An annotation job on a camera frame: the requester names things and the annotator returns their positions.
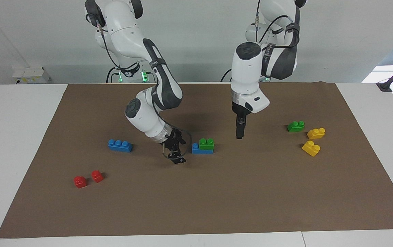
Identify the blue three-stud toy brick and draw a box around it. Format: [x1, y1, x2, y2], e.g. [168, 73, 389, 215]
[108, 139, 133, 153]
[192, 142, 214, 154]

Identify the white wall socket box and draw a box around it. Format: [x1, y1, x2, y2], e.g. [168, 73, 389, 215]
[12, 66, 50, 84]

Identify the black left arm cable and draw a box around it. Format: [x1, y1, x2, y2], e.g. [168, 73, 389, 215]
[255, 0, 301, 48]

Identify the brown table mat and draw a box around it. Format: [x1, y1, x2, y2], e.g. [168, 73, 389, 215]
[0, 82, 393, 238]

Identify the yellow two-stud toy brick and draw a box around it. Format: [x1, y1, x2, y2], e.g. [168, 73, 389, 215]
[301, 140, 321, 157]
[307, 128, 326, 140]

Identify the green two-stud toy brick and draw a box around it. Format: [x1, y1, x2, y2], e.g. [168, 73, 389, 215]
[287, 121, 305, 132]
[199, 138, 214, 151]

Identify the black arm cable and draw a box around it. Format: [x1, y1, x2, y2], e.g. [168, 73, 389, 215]
[255, 0, 301, 48]
[86, 14, 193, 160]

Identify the black right base cable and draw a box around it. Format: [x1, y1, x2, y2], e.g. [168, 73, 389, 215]
[106, 66, 119, 84]

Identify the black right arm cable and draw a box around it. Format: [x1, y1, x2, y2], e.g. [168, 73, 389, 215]
[86, 14, 193, 160]

